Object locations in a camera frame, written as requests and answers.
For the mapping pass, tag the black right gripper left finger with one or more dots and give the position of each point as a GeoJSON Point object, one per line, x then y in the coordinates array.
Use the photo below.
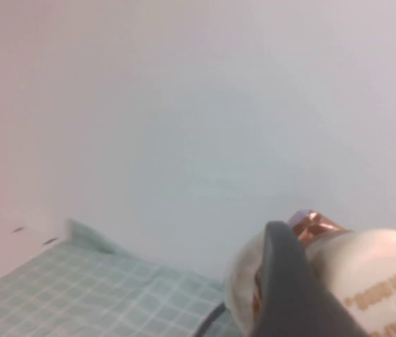
{"type": "Point", "coordinates": [282, 281]}

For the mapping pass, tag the brown-label bottle cream cap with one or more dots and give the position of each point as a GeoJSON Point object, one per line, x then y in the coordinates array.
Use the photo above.
{"type": "Point", "coordinates": [377, 267]}

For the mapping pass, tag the green checked tablecloth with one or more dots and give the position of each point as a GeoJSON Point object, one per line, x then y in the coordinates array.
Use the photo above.
{"type": "Point", "coordinates": [78, 298]}

